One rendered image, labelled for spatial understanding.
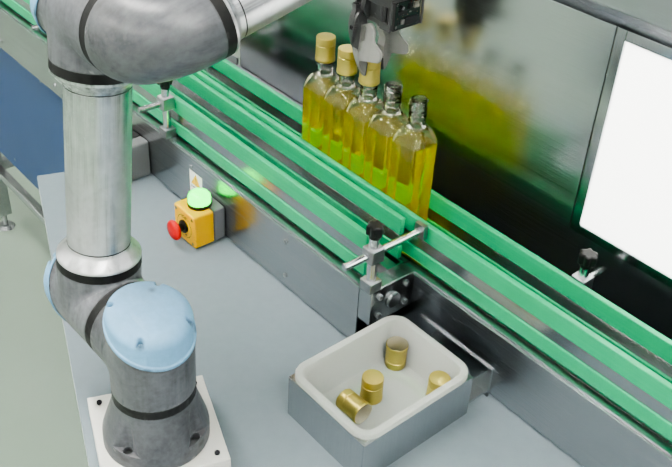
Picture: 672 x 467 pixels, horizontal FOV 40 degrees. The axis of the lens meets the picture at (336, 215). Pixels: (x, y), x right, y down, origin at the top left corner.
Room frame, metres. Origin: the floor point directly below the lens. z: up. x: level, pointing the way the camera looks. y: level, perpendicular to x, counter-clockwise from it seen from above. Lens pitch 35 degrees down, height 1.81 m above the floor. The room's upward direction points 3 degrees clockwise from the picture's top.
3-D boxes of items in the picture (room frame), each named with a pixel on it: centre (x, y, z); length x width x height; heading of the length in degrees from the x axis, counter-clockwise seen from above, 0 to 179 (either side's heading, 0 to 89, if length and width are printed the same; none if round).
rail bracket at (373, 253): (1.14, -0.08, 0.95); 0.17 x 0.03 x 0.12; 132
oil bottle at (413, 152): (1.28, -0.12, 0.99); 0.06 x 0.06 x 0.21; 43
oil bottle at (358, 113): (1.37, -0.04, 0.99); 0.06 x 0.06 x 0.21; 42
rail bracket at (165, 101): (1.55, 0.36, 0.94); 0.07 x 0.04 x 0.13; 132
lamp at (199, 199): (1.41, 0.26, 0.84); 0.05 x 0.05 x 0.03
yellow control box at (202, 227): (1.41, 0.26, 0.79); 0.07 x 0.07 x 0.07; 42
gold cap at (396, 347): (1.07, -0.11, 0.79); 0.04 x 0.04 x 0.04
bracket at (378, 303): (1.15, -0.09, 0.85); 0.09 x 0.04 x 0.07; 132
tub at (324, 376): (0.99, -0.08, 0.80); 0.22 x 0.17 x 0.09; 132
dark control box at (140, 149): (1.62, 0.45, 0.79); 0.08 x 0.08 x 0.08; 42
